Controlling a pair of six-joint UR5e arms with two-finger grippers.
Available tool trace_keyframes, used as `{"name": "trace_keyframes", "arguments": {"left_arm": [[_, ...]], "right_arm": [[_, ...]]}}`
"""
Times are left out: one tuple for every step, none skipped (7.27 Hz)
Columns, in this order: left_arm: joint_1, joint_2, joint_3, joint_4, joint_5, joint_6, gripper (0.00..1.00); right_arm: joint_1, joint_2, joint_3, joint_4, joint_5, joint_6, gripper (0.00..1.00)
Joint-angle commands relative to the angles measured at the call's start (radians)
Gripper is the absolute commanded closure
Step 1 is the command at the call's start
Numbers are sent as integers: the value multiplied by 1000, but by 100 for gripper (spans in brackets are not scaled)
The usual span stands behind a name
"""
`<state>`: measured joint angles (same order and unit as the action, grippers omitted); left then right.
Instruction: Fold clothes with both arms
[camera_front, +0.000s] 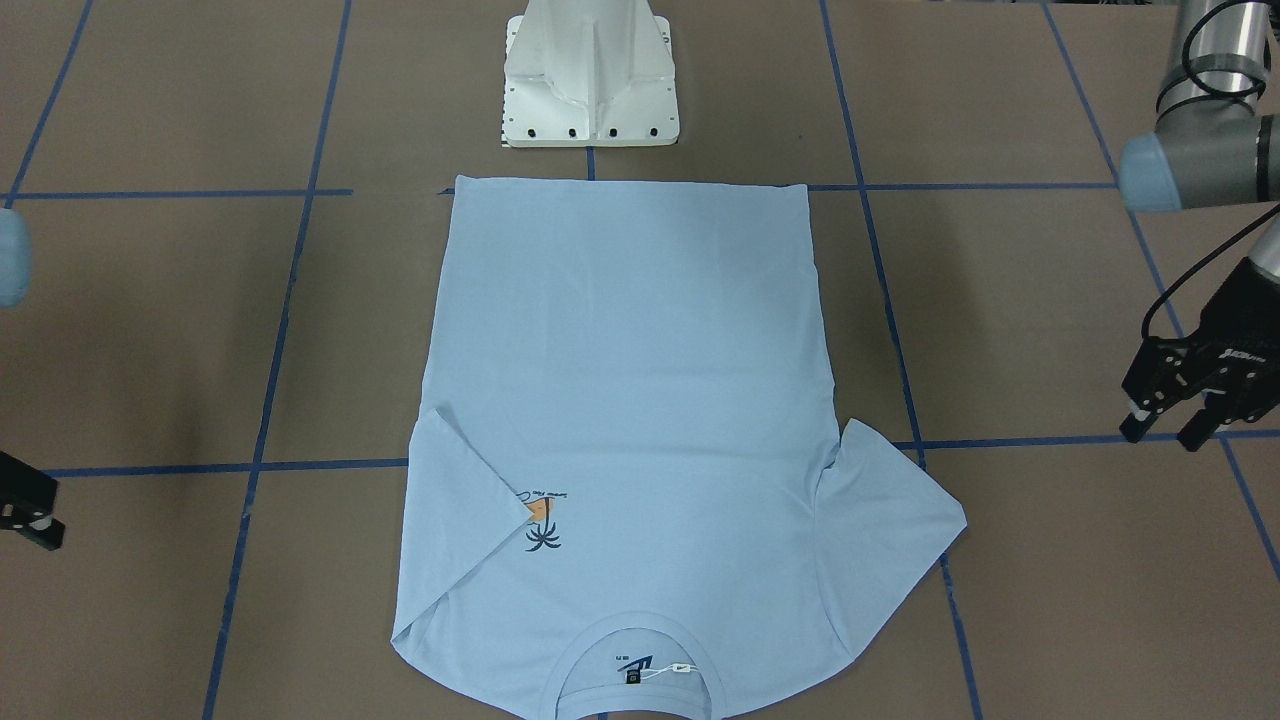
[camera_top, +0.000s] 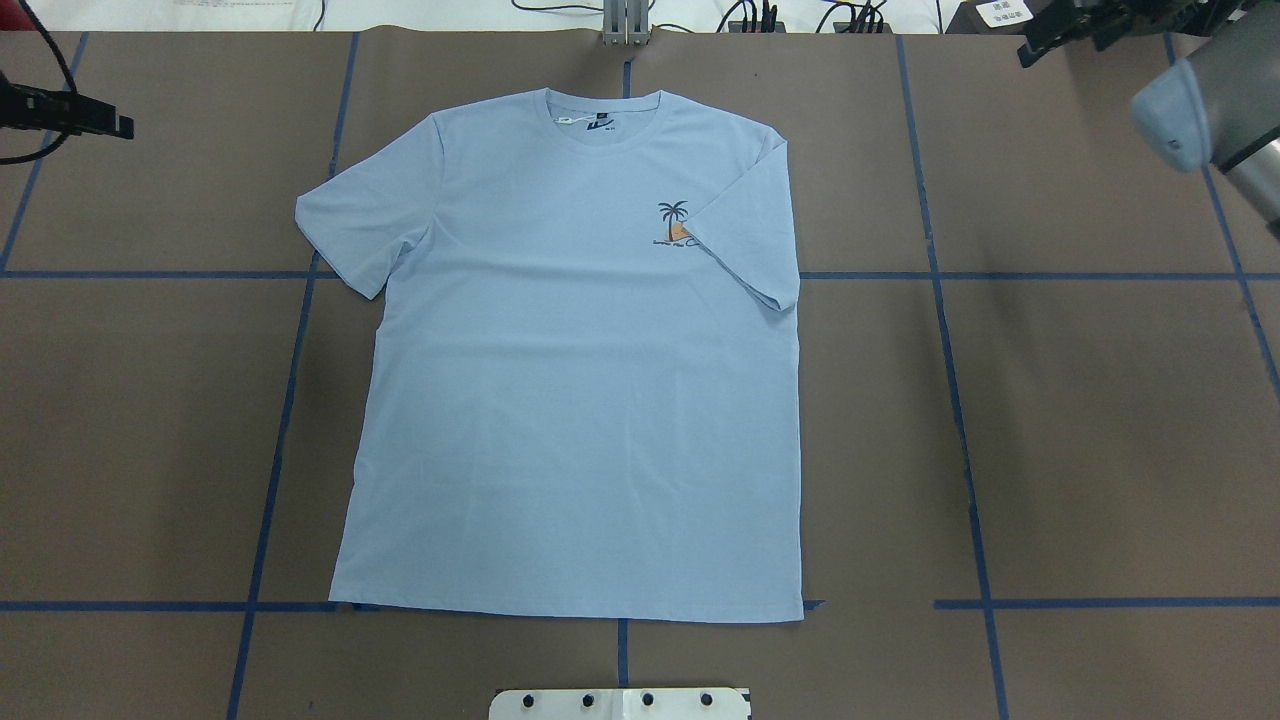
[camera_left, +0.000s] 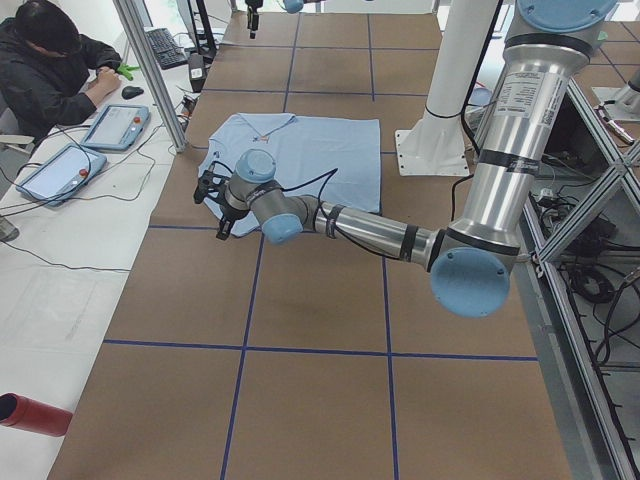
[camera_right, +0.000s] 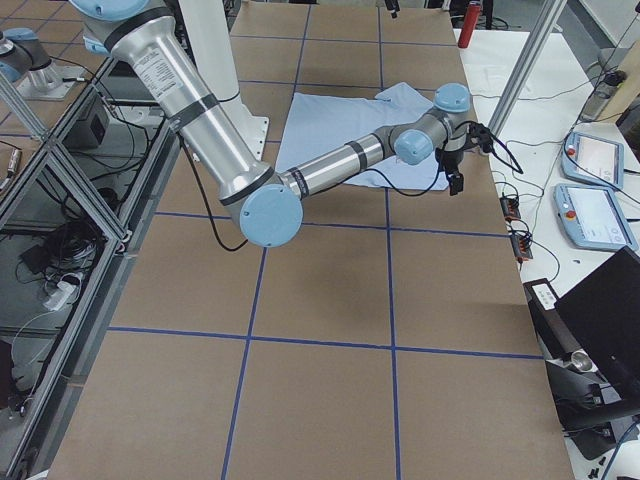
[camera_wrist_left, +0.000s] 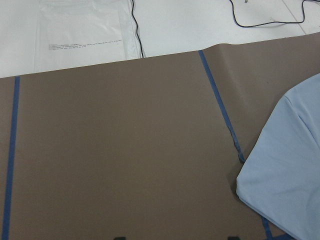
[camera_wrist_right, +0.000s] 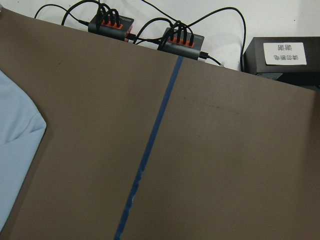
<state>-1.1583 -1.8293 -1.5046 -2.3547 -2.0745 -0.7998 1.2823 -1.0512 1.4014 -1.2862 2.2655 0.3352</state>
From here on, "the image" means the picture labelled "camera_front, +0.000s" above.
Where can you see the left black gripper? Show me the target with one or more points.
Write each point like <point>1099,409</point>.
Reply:
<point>1243,318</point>

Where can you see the white garment tag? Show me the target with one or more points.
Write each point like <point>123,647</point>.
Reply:
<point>680,669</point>

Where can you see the light blue t-shirt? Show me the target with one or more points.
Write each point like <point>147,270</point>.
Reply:
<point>627,455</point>

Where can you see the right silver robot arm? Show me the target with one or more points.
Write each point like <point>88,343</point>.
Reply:
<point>16,262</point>

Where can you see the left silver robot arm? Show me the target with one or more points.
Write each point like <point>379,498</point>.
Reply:
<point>1211,148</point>

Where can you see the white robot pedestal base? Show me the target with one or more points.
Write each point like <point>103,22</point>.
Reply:
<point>589,74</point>

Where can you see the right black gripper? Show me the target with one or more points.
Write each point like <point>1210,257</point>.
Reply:
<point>22,497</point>

